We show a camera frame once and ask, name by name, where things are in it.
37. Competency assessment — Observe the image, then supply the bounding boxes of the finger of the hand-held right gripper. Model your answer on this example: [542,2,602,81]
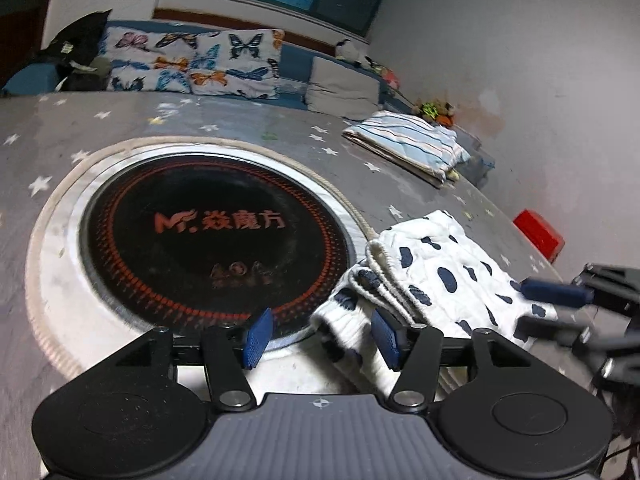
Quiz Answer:
[514,309,594,354]
[520,277,597,309]

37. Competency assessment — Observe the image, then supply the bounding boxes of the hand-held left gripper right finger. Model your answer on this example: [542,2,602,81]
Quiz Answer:
[372,307,532,411]

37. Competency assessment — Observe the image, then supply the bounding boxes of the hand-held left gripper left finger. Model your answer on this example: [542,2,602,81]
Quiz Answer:
[114,307,274,411]

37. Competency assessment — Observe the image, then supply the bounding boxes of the white polka dot pants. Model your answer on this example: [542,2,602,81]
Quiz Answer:
[311,209,576,402]

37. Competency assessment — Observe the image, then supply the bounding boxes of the red box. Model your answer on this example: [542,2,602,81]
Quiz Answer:
[512,208,566,261]

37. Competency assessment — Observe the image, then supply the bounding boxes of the round black induction cooktop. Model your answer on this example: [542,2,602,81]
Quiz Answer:
[79,155,357,354]

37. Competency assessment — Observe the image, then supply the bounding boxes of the clear plastic bin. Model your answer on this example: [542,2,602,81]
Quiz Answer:
[457,125,499,182]

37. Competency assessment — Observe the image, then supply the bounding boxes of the grey star print tablecloth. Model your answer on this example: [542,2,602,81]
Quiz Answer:
[0,91,601,480]

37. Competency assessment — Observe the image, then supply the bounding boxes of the folded striped cloth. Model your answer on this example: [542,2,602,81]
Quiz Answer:
[342,110,474,190]

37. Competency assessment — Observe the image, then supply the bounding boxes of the round beige cooktop rim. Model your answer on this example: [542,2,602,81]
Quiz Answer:
[25,136,379,387]

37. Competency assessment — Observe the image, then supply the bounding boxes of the small colourful toys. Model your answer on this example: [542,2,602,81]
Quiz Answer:
[414,97,459,126]

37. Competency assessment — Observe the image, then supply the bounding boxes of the grey cushion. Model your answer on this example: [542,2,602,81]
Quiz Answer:
[304,55,384,122]

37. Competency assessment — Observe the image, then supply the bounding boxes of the butterfly print pillow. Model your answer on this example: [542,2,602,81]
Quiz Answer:
[97,27,201,95]
[190,29,286,101]

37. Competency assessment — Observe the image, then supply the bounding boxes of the blue sofa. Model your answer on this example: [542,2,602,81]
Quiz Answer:
[0,19,497,186]

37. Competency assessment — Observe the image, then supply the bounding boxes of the black jacket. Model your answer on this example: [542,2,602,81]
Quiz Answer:
[27,9,114,94]

